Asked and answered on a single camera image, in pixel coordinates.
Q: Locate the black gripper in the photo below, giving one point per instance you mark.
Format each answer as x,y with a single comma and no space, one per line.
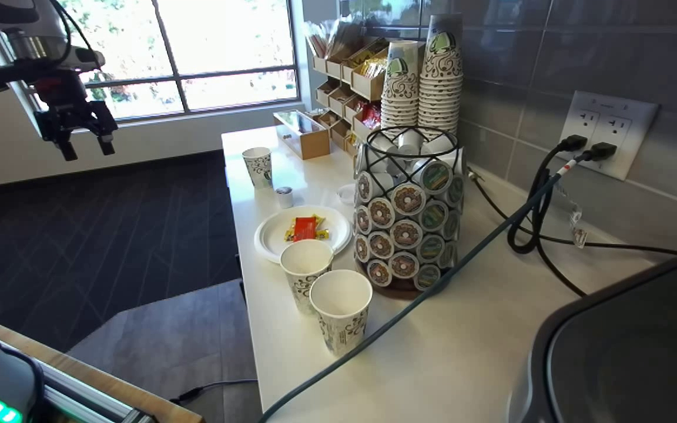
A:
62,102

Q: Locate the coffee pod with green lid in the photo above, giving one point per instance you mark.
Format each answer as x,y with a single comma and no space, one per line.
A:
425,275
431,248
436,217
436,175

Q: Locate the black coffee machine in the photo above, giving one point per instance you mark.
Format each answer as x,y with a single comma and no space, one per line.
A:
634,352

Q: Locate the patterned white paper cup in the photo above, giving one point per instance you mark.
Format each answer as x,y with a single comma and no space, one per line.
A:
257,165
340,313
304,271

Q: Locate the white paper plate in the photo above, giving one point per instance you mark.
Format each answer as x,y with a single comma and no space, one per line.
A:
276,236

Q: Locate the wooden tea display tray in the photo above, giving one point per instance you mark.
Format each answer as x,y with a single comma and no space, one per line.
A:
305,136

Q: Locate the red sauce packet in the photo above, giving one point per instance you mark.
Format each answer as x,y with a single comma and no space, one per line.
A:
304,225

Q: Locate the wooden snack shelf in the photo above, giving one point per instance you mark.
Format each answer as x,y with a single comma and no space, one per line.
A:
352,73

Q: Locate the short stack of paper cups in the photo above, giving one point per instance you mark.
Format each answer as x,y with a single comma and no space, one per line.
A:
400,94

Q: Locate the tall stack of paper cups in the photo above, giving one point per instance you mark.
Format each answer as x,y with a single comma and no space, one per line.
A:
439,84

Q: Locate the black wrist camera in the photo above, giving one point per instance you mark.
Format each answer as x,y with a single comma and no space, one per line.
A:
34,70

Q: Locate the wooden robot mount table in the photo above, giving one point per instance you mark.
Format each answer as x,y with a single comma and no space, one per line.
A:
117,389

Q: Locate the white wall outlet plate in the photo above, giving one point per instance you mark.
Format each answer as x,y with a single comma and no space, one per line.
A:
617,117

